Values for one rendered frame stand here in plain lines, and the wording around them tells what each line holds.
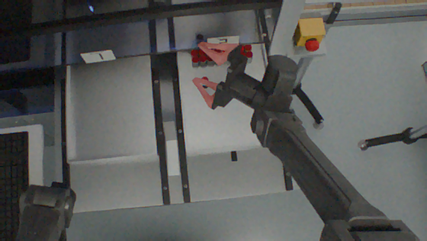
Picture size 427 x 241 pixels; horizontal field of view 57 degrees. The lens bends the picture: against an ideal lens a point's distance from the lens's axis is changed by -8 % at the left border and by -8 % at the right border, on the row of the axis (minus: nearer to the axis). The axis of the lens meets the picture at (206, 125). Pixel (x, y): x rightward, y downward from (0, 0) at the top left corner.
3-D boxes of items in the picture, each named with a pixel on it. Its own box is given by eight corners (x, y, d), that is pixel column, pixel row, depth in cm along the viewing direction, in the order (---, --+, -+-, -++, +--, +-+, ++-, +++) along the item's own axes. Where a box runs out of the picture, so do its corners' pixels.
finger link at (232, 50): (210, 28, 88) (248, 48, 85) (205, 55, 93) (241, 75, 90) (191, 41, 83) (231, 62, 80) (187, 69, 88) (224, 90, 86)
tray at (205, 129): (176, 43, 128) (175, 38, 124) (260, 35, 128) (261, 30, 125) (187, 152, 119) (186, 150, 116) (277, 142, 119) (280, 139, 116)
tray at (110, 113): (69, 56, 127) (65, 52, 124) (150, 46, 128) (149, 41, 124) (70, 164, 118) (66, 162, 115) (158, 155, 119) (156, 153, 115)
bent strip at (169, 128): (165, 126, 121) (162, 121, 115) (175, 126, 121) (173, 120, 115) (168, 175, 117) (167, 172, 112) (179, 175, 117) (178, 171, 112)
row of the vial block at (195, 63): (191, 62, 126) (191, 56, 121) (251, 56, 126) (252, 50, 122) (192, 69, 125) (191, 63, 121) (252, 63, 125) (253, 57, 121)
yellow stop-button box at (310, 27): (292, 25, 120) (296, 13, 113) (315, 23, 120) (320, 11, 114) (296, 48, 118) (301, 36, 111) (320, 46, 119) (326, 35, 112)
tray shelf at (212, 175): (56, 61, 129) (54, 59, 127) (275, 36, 130) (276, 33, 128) (59, 213, 116) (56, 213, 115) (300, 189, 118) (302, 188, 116)
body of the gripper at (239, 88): (240, 53, 86) (271, 69, 84) (231, 89, 94) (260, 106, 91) (224, 67, 82) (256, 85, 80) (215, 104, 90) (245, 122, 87)
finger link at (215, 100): (205, 54, 93) (241, 74, 90) (200, 78, 98) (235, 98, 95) (187, 68, 88) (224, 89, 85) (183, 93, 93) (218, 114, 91)
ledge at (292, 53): (278, 20, 132) (279, 17, 130) (316, 17, 132) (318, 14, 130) (286, 59, 128) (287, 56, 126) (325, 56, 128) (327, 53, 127)
